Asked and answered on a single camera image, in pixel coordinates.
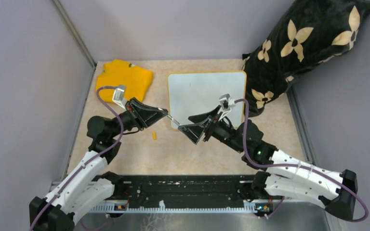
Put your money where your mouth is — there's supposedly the yellow framed whiteboard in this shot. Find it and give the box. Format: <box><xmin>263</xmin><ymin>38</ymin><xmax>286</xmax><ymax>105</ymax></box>
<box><xmin>168</xmin><ymin>71</ymin><xmax>247</xmax><ymax>125</ymax></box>

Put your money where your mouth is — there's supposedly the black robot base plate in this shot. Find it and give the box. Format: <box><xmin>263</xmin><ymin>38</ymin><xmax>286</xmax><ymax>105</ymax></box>
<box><xmin>89</xmin><ymin>174</ymin><xmax>285</xmax><ymax>209</ymax></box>

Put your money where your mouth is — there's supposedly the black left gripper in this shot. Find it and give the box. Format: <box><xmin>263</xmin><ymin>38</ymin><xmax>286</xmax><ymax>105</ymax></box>
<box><xmin>109</xmin><ymin>96</ymin><xmax>168</xmax><ymax>139</ymax></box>

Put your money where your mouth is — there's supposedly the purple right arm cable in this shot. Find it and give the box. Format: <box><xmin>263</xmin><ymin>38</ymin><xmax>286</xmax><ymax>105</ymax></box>
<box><xmin>234</xmin><ymin>98</ymin><xmax>370</xmax><ymax>223</ymax></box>

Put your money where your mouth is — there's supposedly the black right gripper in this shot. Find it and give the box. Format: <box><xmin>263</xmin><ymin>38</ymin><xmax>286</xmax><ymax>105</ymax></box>
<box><xmin>178</xmin><ymin>105</ymin><xmax>245</xmax><ymax>154</ymax></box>

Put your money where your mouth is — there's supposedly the yellow marker cap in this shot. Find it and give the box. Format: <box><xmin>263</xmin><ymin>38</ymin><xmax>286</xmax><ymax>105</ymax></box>
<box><xmin>152</xmin><ymin>131</ymin><xmax>157</xmax><ymax>140</ymax></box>

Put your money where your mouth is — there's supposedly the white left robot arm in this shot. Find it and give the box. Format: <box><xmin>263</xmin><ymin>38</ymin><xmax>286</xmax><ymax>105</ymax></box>
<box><xmin>29</xmin><ymin>98</ymin><xmax>168</xmax><ymax>231</ymax></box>

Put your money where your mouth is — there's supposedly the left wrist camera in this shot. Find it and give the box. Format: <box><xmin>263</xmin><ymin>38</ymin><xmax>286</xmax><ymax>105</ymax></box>
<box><xmin>112</xmin><ymin>85</ymin><xmax>127</xmax><ymax>109</ymax></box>

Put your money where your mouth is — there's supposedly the white whiteboard marker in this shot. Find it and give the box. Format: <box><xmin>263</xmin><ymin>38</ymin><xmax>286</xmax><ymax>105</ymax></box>
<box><xmin>167</xmin><ymin>114</ymin><xmax>181</xmax><ymax>127</ymax></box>

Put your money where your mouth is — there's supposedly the yellow folded cloth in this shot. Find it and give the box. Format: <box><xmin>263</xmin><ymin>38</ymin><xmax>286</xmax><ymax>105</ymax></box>
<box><xmin>95</xmin><ymin>60</ymin><xmax>153</xmax><ymax>102</ymax></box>

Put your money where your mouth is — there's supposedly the black floral pillow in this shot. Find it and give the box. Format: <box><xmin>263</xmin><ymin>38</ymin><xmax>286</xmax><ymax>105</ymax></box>
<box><xmin>242</xmin><ymin>0</ymin><xmax>370</xmax><ymax>117</ymax></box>

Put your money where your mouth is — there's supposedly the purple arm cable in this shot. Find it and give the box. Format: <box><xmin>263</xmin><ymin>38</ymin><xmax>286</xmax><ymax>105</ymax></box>
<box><xmin>28</xmin><ymin>86</ymin><xmax>125</xmax><ymax>231</ymax></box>
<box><xmin>234</xmin><ymin>98</ymin><xmax>370</xmax><ymax>223</ymax></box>

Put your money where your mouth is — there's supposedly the aluminium frame rail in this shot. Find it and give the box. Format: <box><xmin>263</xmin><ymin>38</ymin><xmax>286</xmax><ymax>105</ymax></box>
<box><xmin>46</xmin><ymin>180</ymin><xmax>332</xmax><ymax>214</ymax></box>

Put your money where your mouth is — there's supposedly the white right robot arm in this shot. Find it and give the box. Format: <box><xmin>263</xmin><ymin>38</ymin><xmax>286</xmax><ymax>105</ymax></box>
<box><xmin>178</xmin><ymin>106</ymin><xmax>357</xmax><ymax>221</ymax></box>

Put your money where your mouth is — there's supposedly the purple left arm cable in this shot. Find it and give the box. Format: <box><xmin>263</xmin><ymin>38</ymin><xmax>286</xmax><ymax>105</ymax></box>
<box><xmin>28</xmin><ymin>86</ymin><xmax>125</xmax><ymax>231</ymax></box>

